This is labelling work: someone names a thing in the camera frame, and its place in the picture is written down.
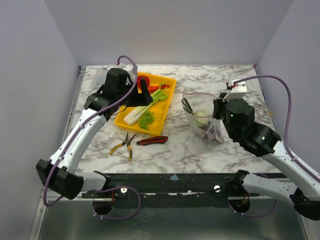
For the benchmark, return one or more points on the black metal base rail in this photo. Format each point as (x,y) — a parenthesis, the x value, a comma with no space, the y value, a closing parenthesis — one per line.
(168,190)

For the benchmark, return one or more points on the red toy tomato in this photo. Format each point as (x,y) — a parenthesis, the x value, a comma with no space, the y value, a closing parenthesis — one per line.
(145,78)

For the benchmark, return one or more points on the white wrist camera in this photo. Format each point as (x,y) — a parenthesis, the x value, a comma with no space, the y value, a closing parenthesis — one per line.
(130,69)
(235,90)

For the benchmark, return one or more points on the toy celery bunch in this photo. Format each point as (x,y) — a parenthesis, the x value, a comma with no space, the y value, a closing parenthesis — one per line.
(136,113)

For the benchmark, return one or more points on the clear zip top bag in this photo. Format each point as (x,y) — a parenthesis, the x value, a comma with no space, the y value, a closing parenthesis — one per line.
(199,108)

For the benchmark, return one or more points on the green toy cabbage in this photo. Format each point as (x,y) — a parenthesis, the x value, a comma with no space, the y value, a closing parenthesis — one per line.
(201,119)

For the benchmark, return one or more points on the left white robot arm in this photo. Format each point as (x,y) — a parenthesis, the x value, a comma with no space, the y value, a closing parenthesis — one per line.
(58,173)

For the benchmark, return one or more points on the yellow plastic tray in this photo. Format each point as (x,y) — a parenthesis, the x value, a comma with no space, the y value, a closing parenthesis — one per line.
(160,109)

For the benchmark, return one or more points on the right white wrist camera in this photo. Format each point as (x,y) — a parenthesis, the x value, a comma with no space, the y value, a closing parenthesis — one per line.
(235,90)

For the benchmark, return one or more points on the red black utility knife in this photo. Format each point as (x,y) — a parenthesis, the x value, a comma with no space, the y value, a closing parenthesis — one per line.
(152,140)

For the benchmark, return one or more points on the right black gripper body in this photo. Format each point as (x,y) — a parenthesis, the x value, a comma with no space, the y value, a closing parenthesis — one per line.
(217,108)

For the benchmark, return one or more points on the clear plastic screw box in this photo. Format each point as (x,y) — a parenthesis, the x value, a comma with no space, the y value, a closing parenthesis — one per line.
(99,77)

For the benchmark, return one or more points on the red toy chili pepper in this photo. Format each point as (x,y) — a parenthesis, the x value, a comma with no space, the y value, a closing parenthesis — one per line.
(152,89)

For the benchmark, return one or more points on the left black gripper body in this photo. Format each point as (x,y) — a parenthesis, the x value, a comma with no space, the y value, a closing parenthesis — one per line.
(133,100)

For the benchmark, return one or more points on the green toy grapes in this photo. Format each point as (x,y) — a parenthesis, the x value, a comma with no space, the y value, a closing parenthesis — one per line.
(146,119)

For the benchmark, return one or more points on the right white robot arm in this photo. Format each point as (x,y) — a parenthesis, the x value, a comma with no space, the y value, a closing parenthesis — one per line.
(303,190)

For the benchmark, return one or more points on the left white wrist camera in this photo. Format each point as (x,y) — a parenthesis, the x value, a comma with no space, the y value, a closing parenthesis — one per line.
(130,69)

